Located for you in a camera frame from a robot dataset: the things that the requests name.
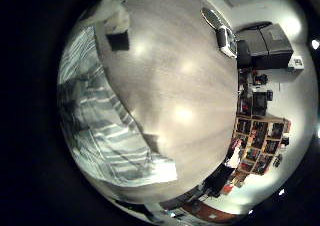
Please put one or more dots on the white blue striped shirt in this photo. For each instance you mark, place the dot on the white blue striped shirt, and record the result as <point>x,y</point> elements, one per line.
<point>110,152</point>

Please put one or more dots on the grey oval disc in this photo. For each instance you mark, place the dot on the grey oval disc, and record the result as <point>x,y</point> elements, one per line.
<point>211,17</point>

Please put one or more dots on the white rectangular device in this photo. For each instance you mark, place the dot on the white rectangular device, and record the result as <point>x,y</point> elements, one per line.
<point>227,42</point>

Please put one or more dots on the black equipment case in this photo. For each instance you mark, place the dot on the black equipment case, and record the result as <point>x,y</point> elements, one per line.
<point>250,49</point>
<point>276,46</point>

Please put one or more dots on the person in white top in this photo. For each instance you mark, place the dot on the person in white top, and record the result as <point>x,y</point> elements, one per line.
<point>235,157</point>

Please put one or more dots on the wooden shelf with items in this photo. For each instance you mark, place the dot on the wooden shelf with items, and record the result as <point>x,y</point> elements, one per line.
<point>260,142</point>

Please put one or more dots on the black office chair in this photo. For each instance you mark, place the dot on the black office chair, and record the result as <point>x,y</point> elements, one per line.
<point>218,181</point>

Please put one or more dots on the small white wall box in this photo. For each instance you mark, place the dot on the small white wall box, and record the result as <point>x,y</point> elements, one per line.
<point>296,62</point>

